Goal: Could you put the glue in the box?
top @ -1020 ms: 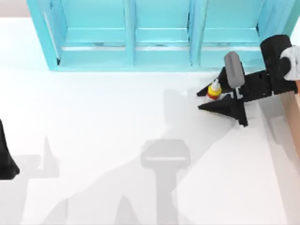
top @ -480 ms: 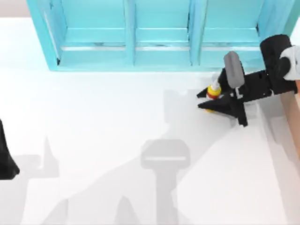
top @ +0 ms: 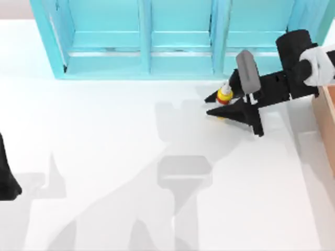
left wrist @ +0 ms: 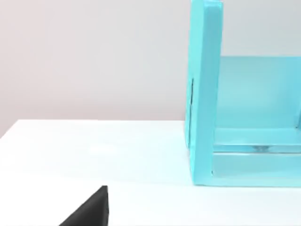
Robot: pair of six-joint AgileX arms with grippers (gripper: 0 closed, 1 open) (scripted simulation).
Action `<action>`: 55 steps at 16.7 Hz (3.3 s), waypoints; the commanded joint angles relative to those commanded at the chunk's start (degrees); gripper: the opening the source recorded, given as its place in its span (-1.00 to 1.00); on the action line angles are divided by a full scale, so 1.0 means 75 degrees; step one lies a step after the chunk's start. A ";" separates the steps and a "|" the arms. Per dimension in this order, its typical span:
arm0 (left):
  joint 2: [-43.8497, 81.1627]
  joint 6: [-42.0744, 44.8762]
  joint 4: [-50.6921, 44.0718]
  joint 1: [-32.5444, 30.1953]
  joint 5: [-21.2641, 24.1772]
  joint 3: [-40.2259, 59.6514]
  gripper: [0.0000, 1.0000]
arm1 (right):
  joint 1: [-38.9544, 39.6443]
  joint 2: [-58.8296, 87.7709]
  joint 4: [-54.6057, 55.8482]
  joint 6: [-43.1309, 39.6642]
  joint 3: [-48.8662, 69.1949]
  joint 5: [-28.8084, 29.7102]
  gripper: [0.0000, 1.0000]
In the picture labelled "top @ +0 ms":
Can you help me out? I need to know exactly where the yellow and red bottle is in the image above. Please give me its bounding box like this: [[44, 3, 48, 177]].
[[215, 81, 234, 121]]

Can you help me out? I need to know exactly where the light blue rack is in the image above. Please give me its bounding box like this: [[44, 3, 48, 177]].
[[29, 0, 327, 81]]

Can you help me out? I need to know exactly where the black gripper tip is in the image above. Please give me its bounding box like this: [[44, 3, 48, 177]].
[[0, 132, 23, 202]]

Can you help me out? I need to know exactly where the shallow salmon-coloured box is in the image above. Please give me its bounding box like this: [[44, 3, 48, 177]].
[[311, 84, 335, 181]]

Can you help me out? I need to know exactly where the pale grey rounded box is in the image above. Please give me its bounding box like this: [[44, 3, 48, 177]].
[[235, 50, 261, 94]]

